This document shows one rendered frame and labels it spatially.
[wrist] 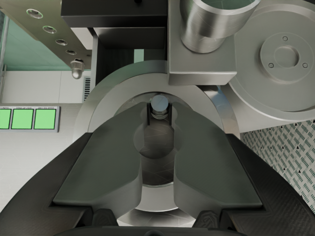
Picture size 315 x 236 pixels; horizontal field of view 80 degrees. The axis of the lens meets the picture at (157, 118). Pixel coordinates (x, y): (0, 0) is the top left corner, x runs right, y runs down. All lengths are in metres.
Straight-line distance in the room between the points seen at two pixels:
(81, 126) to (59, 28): 0.30
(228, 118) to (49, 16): 0.35
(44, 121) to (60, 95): 2.75
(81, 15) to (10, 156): 0.49
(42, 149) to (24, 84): 3.13
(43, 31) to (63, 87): 2.89
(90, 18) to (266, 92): 0.17
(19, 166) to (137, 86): 0.49
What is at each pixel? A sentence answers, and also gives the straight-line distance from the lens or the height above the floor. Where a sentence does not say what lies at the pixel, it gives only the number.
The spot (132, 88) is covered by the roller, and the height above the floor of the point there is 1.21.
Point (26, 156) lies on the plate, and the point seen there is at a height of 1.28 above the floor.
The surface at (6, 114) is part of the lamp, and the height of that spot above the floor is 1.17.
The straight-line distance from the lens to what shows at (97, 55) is 0.21.
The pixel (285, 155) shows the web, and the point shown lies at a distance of 0.32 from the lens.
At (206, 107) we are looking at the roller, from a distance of 0.16.
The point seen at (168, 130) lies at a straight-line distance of 0.15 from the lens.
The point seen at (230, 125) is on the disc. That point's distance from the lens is 0.18.
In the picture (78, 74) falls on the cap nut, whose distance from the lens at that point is 0.56.
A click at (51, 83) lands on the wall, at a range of 3.45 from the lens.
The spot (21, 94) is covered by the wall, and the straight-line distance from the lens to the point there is 3.66.
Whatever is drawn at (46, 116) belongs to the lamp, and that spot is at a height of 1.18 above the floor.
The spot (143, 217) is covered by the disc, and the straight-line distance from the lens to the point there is 0.18.
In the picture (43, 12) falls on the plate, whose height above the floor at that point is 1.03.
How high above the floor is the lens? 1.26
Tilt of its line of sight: 9 degrees down
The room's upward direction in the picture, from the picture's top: 180 degrees counter-clockwise
